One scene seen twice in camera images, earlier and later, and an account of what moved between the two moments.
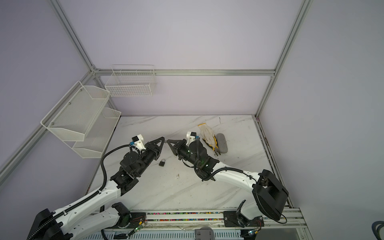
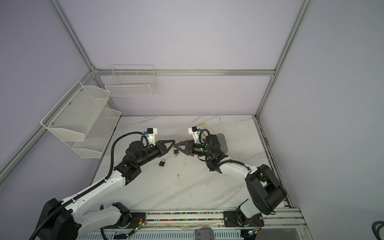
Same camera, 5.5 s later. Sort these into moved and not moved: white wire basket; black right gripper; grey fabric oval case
Moved: black right gripper
Not moved: grey fabric oval case; white wire basket
